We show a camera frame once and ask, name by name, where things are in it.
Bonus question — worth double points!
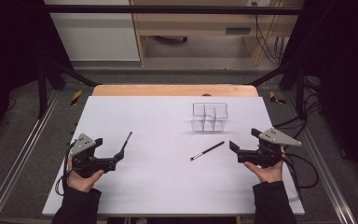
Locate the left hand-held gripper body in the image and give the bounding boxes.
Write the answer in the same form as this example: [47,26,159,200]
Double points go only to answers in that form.
[69,133,117,179]

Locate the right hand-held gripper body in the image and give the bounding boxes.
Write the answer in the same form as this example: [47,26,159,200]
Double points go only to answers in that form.
[238,127,303,169]

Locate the clear plastic organizer box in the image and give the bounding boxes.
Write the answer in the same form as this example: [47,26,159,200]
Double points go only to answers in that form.
[190,102,229,133]

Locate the person's right hand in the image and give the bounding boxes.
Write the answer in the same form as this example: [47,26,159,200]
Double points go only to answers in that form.
[243,146,286,184]

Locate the person's left hand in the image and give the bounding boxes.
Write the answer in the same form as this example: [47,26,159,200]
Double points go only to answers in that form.
[66,155,105,193]

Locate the yellow black striped tape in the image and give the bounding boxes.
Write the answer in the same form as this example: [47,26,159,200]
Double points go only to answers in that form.
[268,91,287,105]
[70,90,84,107]

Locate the black metal stand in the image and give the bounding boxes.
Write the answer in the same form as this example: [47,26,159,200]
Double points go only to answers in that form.
[36,58,103,119]
[249,58,310,121]

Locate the wooden table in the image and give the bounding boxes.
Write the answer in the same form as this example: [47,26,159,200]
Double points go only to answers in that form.
[91,83,259,98]

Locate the white cabinet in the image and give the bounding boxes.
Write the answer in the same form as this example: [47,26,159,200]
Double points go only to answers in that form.
[43,0,141,62]

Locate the black curtain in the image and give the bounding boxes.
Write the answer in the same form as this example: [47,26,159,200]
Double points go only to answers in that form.
[0,0,73,152]
[281,0,358,189]

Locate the light wooden desk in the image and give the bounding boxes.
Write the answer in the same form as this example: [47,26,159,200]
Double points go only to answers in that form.
[129,0,306,67]

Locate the left hand-held gripper cable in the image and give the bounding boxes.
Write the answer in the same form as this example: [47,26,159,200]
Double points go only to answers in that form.
[54,140,76,197]

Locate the hand-held gripper cable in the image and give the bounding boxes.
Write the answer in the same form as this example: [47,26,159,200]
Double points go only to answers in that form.
[54,140,76,197]
[280,148,320,201]

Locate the right hand-held gripper cable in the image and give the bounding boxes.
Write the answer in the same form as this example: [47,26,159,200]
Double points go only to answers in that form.
[280,148,320,201]

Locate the black floor cables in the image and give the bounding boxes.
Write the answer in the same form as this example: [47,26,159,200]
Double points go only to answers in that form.
[272,76,324,139]

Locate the aluminium floor rail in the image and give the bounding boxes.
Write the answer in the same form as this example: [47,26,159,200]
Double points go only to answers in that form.
[282,92,358,224]
[0,89,61,224]

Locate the black hanging cables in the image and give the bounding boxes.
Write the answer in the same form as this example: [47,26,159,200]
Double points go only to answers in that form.
[251,1,286,65]

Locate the black frame crossbar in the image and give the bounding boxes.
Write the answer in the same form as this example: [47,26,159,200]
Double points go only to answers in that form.
[43,4,304,16]

